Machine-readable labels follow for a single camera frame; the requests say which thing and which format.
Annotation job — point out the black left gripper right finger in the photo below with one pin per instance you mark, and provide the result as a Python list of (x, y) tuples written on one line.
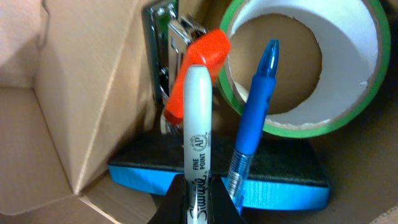
[(221, 207)]

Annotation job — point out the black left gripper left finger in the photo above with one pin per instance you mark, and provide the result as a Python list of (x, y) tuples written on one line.
[(173, 210)]

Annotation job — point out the white black-capped marker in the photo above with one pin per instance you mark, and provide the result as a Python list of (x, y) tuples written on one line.
[(197, 116)]

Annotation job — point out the blue ballpoint pen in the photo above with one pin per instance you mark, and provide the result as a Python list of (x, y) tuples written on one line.
[(252, 122)]

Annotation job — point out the brown cardboard box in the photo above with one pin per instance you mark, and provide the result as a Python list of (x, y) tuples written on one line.
[(76, 86)]

